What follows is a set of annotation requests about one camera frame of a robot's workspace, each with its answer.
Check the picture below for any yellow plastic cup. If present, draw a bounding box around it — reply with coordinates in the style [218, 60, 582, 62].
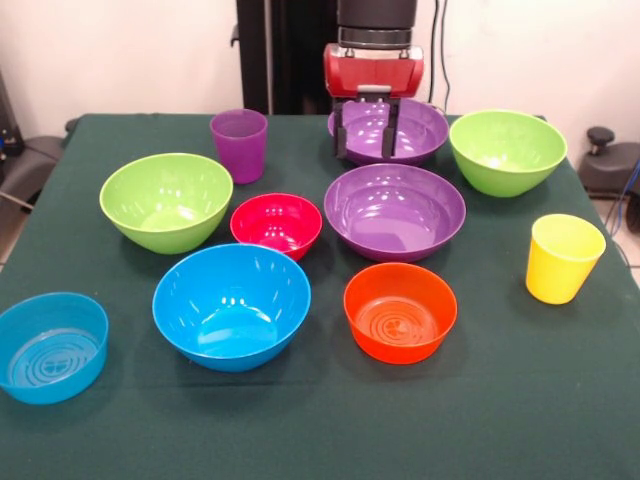
[524, 213, 608, 306]

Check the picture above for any green plastic bowl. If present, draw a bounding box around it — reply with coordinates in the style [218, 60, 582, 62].
[98, 152, 235, 256]
[448, 109, 569, 199]

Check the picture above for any grey stand foot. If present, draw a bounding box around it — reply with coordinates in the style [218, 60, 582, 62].
[0, 135, 64, 211]

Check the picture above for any black stand foot with knob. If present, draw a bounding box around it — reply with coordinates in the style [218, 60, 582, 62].
[578, 126, 640, 201]

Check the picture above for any black equipment box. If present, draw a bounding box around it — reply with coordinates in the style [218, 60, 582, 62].
[0, 69, 24, 161]

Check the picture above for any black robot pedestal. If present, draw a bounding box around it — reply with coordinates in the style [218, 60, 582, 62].
[230, 0, 404, 116]

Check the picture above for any orange ribbed plastic bowl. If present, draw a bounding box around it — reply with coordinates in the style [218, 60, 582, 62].
[342, 262, 459, 366]

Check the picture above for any purple plastic bowl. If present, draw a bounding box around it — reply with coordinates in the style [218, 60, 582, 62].
[323, 163, 468, 264]
[327, 97, 450, 168]

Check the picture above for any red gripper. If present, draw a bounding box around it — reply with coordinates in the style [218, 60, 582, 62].
[322, 42, 425, 160]

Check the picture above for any deep blue plastic bowl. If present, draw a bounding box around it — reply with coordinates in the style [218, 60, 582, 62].
[151, 242, 313, 374]

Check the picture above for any blue cable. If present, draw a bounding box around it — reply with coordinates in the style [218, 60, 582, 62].
[612, 159, 640, 236]

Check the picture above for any black wall cable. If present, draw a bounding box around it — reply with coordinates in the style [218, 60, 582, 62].
[427, 0, 454, 109]

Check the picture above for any purple plastic cup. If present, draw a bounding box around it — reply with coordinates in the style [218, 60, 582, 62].
[209, 108, 269, 186]

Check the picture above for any shallow ribbed blue bowl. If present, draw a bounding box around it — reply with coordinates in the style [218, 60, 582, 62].
[0, 291, 111, 406]

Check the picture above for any dark green tablecloth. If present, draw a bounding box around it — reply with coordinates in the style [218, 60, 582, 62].
[0, 112, 640, 480]

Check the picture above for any small pink plastic bowl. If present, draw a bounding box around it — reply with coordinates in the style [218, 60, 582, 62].
[229, 192, 324, 263]

